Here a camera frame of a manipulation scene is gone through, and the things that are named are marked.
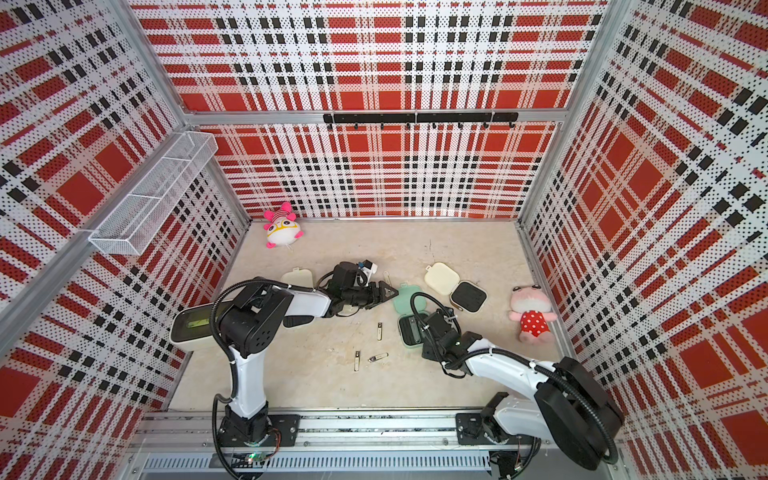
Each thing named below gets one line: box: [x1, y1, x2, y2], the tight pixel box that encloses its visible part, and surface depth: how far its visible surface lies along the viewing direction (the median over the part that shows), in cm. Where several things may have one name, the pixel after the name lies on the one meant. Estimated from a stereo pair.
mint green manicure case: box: [394, 283, 426, 349], surface depth 92 cm
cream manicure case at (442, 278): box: [424, 262, 488, 313], surface depth 102 cm
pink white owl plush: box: [264, 202, 305, 249], surface depth 113 cm
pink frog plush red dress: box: [508, 284, 558, 345], surface depth 90 cm
